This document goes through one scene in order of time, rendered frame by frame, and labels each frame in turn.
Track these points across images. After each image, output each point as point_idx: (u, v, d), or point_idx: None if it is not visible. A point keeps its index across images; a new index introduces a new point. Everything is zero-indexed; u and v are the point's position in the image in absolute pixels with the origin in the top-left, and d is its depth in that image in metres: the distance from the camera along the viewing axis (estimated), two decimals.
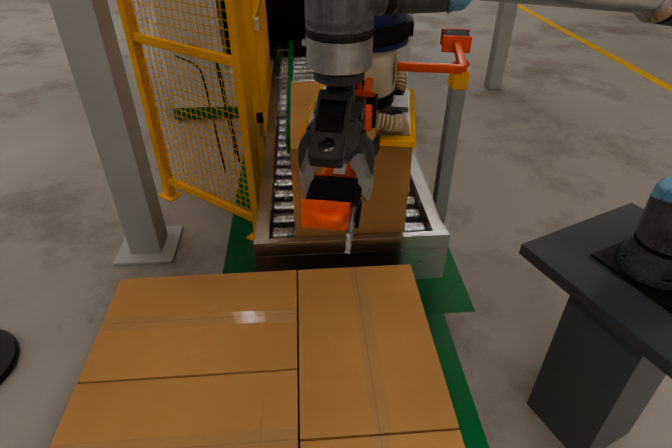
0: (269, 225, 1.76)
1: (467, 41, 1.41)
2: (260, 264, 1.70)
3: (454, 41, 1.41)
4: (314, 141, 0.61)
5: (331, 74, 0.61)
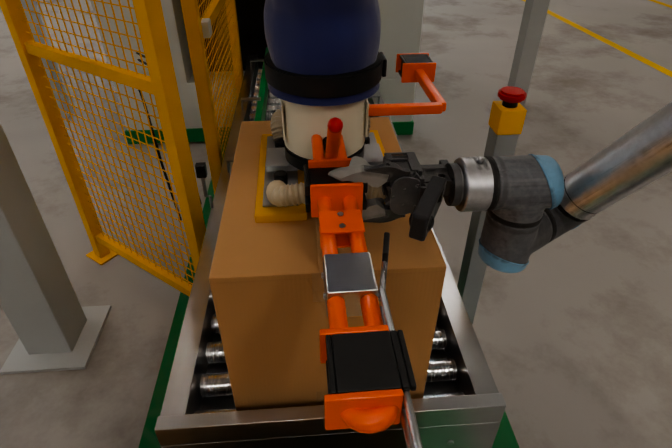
0: (192, 377, 1.02)
1: (431, 68, 1.20)
2: None
3: (416, 69, 1.20)
4: (432, 213, 0.69)
5: (468, 198, 0.74)
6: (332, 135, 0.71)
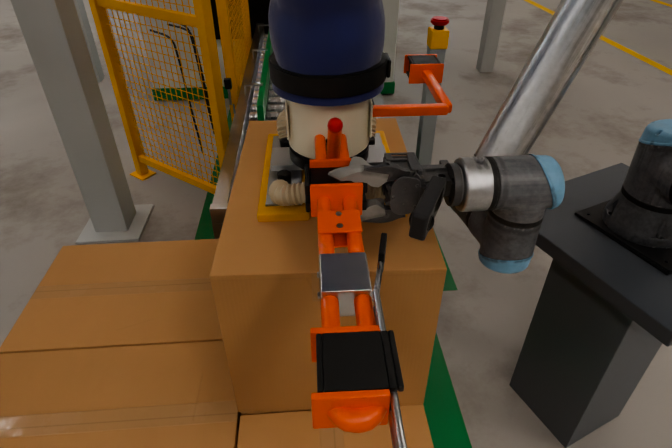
0: (229, 191, 1.62)
1: (438, 69, 1.20)
2: (218, 232, 1.56)
3: (423, 70, 1.19)
4: (432, 212, 0.69)
5: (468, 198, 0.74)
6: (332, 135, 0.71)
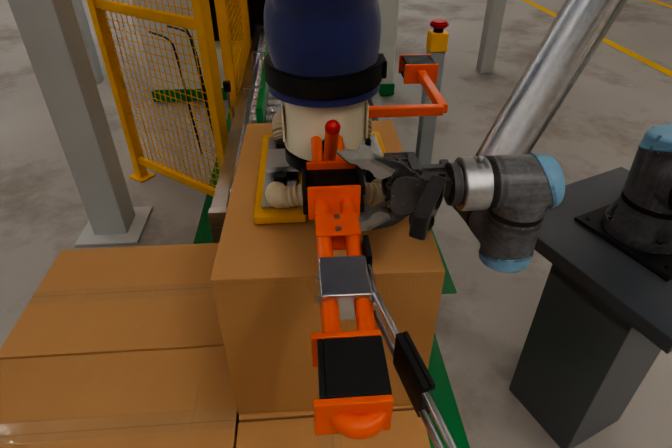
0: (228, 194, 1.62)
1: (433, 69, 1.20)
2: (217, 236, 1.56)
3: (418, 71, 1.19)
4: (432, 212, 0.69)
5: (468, 197, 0.74)
6: (329, 137, 0.70)
